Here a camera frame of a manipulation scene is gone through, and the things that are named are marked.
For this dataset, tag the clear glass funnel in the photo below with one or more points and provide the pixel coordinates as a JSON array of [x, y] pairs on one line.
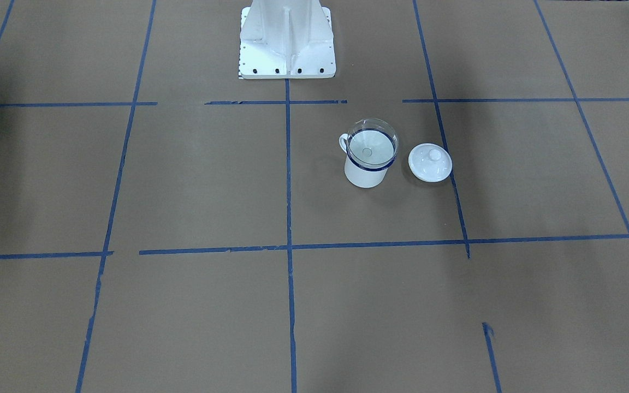
[[371, 144]]

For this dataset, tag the white enamel cup blue rim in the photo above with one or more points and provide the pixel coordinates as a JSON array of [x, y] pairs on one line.
[[361, 178]]

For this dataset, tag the white ceramic lid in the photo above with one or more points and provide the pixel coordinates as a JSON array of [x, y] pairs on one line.
[[430, 163]]

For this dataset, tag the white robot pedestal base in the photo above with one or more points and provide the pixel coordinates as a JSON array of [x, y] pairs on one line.
[[286, 39]]

